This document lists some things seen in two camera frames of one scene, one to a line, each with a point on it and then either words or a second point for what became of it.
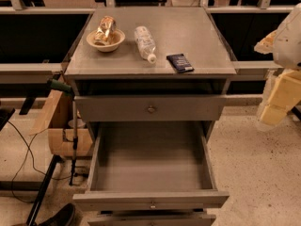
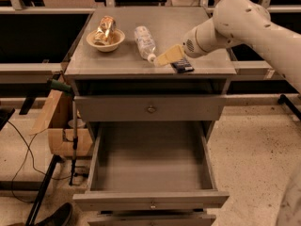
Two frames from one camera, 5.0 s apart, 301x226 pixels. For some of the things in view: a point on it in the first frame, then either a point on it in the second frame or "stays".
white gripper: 289,43 → 190,45
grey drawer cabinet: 152,84 stays
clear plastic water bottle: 146,44 stays
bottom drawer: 153,219 stays
